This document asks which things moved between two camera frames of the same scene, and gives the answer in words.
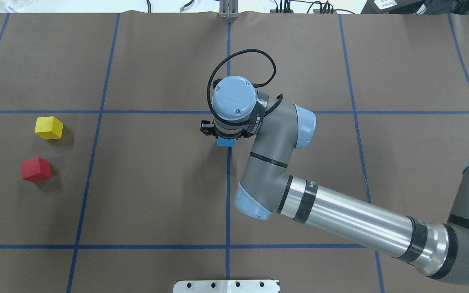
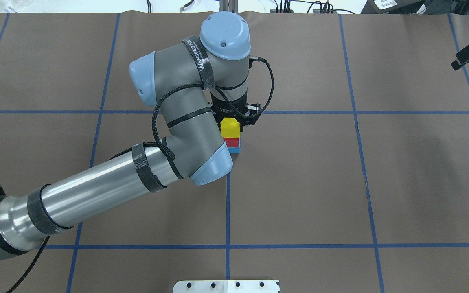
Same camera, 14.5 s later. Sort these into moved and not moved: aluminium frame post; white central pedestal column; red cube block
Moved: red cube block
Not moved: aluminium frame post; white central pedestal column
